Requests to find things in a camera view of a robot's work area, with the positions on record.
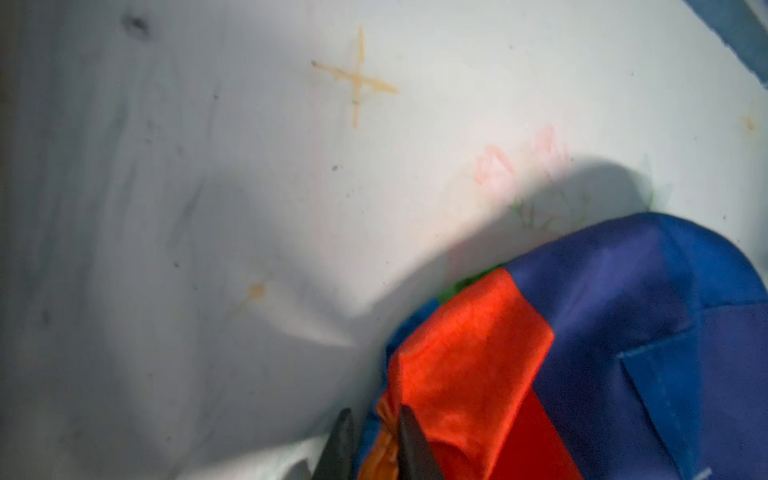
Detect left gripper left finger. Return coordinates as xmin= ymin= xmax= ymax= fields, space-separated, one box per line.
xmin=311 ymin=408 xmax=356 ymax=480

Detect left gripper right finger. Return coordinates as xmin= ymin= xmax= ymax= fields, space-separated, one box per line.
xmin=397 ymin=405 xmax=445 ymax=480

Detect colourful patterned shorts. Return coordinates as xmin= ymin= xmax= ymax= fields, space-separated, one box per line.
xmin=353 ymin=213 xmax=767 ymax=479

